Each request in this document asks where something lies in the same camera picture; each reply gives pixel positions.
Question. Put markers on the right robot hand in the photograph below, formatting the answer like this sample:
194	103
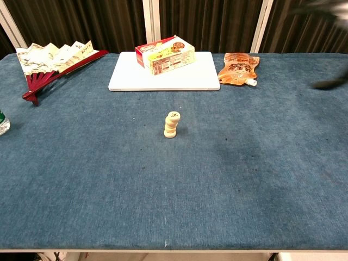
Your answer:
318	9

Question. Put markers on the chess piece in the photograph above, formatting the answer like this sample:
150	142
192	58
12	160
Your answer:
170	130
174	116
170	126
170	135
171	122

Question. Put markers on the chess piece top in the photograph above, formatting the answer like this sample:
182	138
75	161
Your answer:
171	122

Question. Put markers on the dark curtain panel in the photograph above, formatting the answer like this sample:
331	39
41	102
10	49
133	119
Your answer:
307	35
206	24
5	43
81	21

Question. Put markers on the orange spout pouch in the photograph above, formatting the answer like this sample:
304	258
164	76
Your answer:
237	70

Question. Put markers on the red yellow snack box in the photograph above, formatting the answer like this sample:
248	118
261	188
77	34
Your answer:
168	58

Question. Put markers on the white rectangular board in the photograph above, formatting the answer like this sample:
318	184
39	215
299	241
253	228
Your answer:
163	81

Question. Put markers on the blue table cloth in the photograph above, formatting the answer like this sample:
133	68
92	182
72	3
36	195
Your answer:
108	176

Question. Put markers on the paper folding fan red ribs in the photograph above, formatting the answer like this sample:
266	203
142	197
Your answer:
49	59

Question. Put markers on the clear water bottle green label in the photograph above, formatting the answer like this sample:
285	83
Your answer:
3	125

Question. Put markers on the white frame post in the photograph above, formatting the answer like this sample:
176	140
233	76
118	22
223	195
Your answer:
12	30
261	27
150	19

